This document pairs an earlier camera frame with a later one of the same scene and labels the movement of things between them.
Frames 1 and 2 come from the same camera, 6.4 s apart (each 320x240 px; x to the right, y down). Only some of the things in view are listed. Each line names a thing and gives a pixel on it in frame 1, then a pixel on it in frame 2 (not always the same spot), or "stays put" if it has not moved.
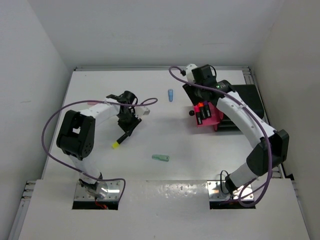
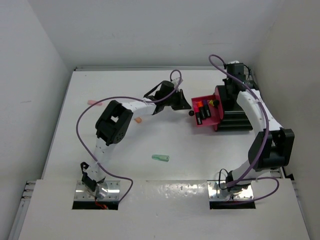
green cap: (163, 158) stays put
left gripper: (128, 128) -> (182, 103)
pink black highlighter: (200, 105) -> (198, 114)
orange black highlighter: (201, 104) stays put
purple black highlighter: (207, 109) stays put
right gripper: (189, 89) -> (226, 80)
